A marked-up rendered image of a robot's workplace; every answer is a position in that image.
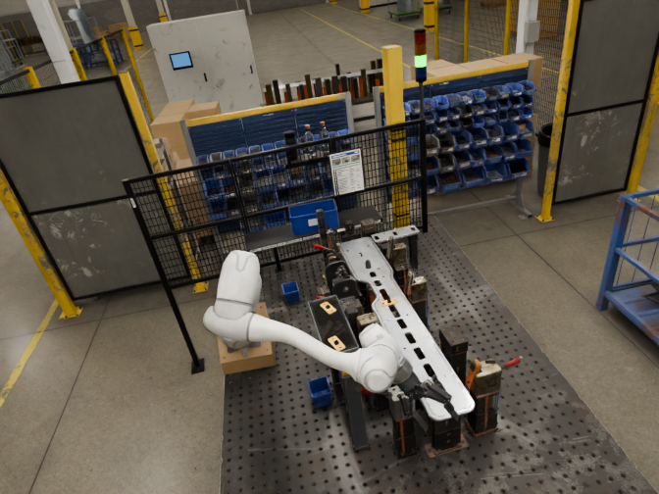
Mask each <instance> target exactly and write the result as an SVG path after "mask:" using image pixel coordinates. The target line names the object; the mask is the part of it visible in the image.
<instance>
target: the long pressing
mask: <svg viewBox="0 0 659 494"><path fill-rule="evenodd" d="M338 244H339V245H340V252H341V256H342V258H343V260H344V262H345V264H346V266H347V267H348V269H349V271H350V273H351V274H352V276H353V278H355V280H356V281H358V282H362V283H366V284H369V285H370V287H371V289H372V290H373V292H374V294H375V296H376V299H375V301H374V302H373V303H372V310H373V312H374V313H375V314H376V316H377V318H378V320H379V324H380V326H381V327H382V328H384V329H385V330H386V331H387V332H388V333H389V334H390V335H391V337H392V338H393V339H394V340H395V342H396V343H397V344H398V346H399V347H400V350H401V352H402V354H403V355H404V356H405V358H406V359H407V361H408V362H409V363H410V364H411V366H412V367H413V372H414V373H415V374H416V375H417V377H418V378H419V380H420V381H421V382H422V383H424V382H426V381H427V379H429V380H430V381H431V382H432V383H436V382H440V383H441V385H442V386H443V388H444V390H445V391H446V392H447V393H449V394H451V395H452V398H451V401H450V402H451V404H452V405H453V406H454V408H455V409H454V410H455V411H456V412H457V414H458V415H459V416H462V415H465V414H467V413H470V412H472V411H473V410H474V408H475V402H474V400H473V398H472V397H471V395H470V394H469V392H468V391H467V389H466V388H465V386H464V385H463V383H462V382H461V380H460V379H459V377H458V375H457V374H456V372H455V371H454V369H453V368H452V367H451V366H450V364H449V363H448V361H447V360H446V358H445V357H444V355H443V354H442V352H441V351H440V349H439V347H438V346H437V344H436V343H435V341H434V340H433V338H432V337H431V335H430V333H429V332H428V330H427V329H426V327H425V326H424V324H423V323H422V321H421V319H420V318H419V316H418V315H417V313H416V312H415V310H414V309H413V307H412V306H411V304H410V303H409V301H408V300H407V298H406V297H405V295H404V293H403V292H402V290H401V289H400V287H399V286H398V284H397V283H396V281H395V280H394V278H393V269H392V267H391V266H390V264H389V263H388V261H387V260H386V258H385V257H384V255H383V254H382V252H381V251H380V249H379V247H378V246H377V244H376V243H375V241H374V240H373V239H372V238H371V237H363V238H359V239H355V240H351V241H346V242H342V243H338ZM360 252H361V253H362V257H361V254H359V253H360ZM366 260H370V261H371V268H370V269H366V265H365V262H366ZM370 272H374V273H375V274H376V276H375V277H371V276H370ZM383 276H384V277H383ZM377 280H379V281H380V283H381V286H376V285H375V283H374V281H377ZM382 289H384V290H385V292H386V293H387V295H388V297H389V298H390V299H392V298H396V299H397V301H398V303H395V304H391V305H394V307H395V308H396V310H397V312H398V313H399V315H400V317H399V318H395V317H394V315H393V314H392V312H391V310H390V309H389V308H388V306H389V305H387V306H384V307H383V306H382V305H381V303H380V302H381V301H384V299H383V297H382V296H381V294H380V290H382ZM407 315H408V316H407ZM398 320H403V321H404V322H405V324H406V326H407V328H405V329H401V327H400V326H399V324H398V322H397V321H398ZM406 333H411V334H412V336H413V337H414V339H415V341H416V343H413V344H410V343H409V341H408V339H407V338H406V336H405V334H406ZM404 348H406V349H404ZM416 348H420V349H421V351H422V352H423V354H424V356H425V357H426V358H425V359H422V360H419V358H418V357H417V355H416V353H415V352H414V349H416ZM424 365H430V366H431V368H432V370H433V371H434V373H435V374H436V375H437V381H432V379H431V377H429V376H428V374H427V372H426V370H425V369H424ZM419 400H420V402H421V403H422V405H423V407H424V409H425V411H426V413H427V415H428V417H429V418H430V419H431V420H435V421H443V420H449V419H452V417H451V416H450V415H449V414H448V412H447V411H446V410H445V409H444V407H443V405H444V404H441V403H439V402H436V401H434V400H433V399H430V398H425V397H423V398H421V399H419Z"/></svg>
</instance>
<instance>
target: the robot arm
mask: <svg viewBox="0 0 659 494"><path fill-rule="evenodd" d="M259 272H260V265H259V261H258V258H257V257H256V255H255V254H253V253H250V252H245V251H239V250H234V251H232V252H230V253H229V255H228V256H227V258H226V260H225V261H224V264H223V267H222V271H221V275H220V279H219V284H218V294H217V300H216V303H215V306H211V307H210V308H209V309H208V310H207V311H206V313H205V315H204V319H203V322H204V326H205V327H206V328H207V329H209V330H210V331H211V332H213V333H215V334H217V335H219V338H220V340H221V341H222V342H223V344H225V345H226V346H228V353H230V354H231V353H233V352H234V351H238V350H241V353H242V356H243V358H247V357H248V348H250V347H260V346H261V345H262V342H261V341H275V342H282V343H286V344H289V345H291V346H293V347H295V348H297V349H299V350H300V351H302V352H304V353H306V354H307V355H309V356H311V357H313V358H314V359H316V360H318V361H320V362H321V363H323V364H325V365H327V366H329V367H331V368H334V369H336V370H339V371H344V372H347V373H349V374H350V375H351V376H352V377H353V378H354V380H355V381H357V382H359V383H361V384H362V385H363V386H364V387H365V388H366V389H367V390H369V391H371V392H374V393H381V392H383V391H385V390H387V389H388V388H389V387H390V386H391V384H392V383H394V384H396V385H397V386H398V387H399V389H400V391H399V393H398V395H397V397H398V398H399V400H400V403H401V406H402V410H403V414H404V417H405V418H407V417H410V418H412V420H413V421H414V422H415V423H417V424H418V425H419V427H420V428H421V429H422V430H423V432H427V429H428V425H427V424H426V423H425V422H424V420H423V419H422V418H421V417H420V415H419V414H418V413H417V412H414V410H415V400H418V399H421V398H423V397H425V398H430V399H433V400H434V401H436V402H439V403H441V404H444V405H443V407H444V409H445V410H446V411H447V412H448V414H449V415H450V416H451V417H452V418H453V419H454V420H455V422H456V421H458V418H459V415H458V414H457V412H456V411H455V410H454V409H455V408H454V406H453V405H452V404H451V402H450V401H451V398H452V395H451V394H449V393H447V392H446V391H444V390H443V389H441V388H439V387H438V386H436V385H434V384H433V383H432V382H431V381H430V380H429V379H427V381H426V382H424V383H422V382H421V381H420V380H419V378H418V377H417V375H416V374H415V373H414V372H413V367H412V366H411V364H410V363H409V362H408V361H407V359H406V358H405V356H404V355H403V354H402V352H401V350H400V347H399V346H398V344H397V343H396V342H395V340H394V339H393V338H392V337H391V335H390V334H389V333H388V332H387V331H386V330H385V329H384V328H382V327H381V326H380V325H378V324H376V323H375V324H371V325H369V326H367V327H366V328H365V329H364V330H363V331H362V332H361V333H360V335H359V339H360V342H361V345H362V348H363V349H359V350H358V351H356V352H354V353H342V352H338V351H335V350H333V349H331V348H330V347H328V346H327V345H325V344H323V343H322V342H320V341H318V340H317V339H315V338H313V337H312V336H310V335H308V334H307V333H305V332H303V331H301V330H299V329H297V328H295V327H293V326H290V325H287V324H284V323H281V322H278V321H273V320H270V319H267V318H264V317H262V316H259V315H256V311H257V307H258V304H259V299H260V294H261V288H262V279H261V276H260V274H259ZM425 391H426V392H427V393H426V394H425ZM405 396H407V397H409V409H408V405H407V401H406V397H405ZM444 400H445V401H444Z"/></svg>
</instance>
